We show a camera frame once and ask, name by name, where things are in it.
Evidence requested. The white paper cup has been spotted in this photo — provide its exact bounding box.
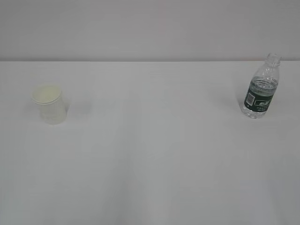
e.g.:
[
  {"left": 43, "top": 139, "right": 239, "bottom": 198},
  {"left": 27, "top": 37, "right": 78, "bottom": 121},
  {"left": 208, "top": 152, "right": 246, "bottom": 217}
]
[{"left": 31, "top": 85, "right": 67, "bottom": 125}]

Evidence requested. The clear water bottle green label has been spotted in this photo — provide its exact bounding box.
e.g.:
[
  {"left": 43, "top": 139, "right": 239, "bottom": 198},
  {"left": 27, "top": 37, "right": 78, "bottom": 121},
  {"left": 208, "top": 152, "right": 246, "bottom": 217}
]
[{"left": 241, "top": 53, "right": 281, "bottom": 119}]

